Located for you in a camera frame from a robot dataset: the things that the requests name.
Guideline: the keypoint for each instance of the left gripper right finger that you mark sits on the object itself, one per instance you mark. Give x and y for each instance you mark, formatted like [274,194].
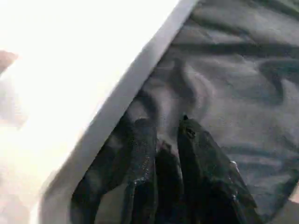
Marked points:
[205,175]

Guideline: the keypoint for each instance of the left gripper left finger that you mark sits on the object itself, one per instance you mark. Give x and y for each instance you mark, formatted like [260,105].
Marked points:
[142,168]

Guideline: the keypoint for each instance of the black glossy mat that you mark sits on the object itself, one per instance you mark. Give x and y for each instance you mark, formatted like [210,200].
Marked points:
[233,81]

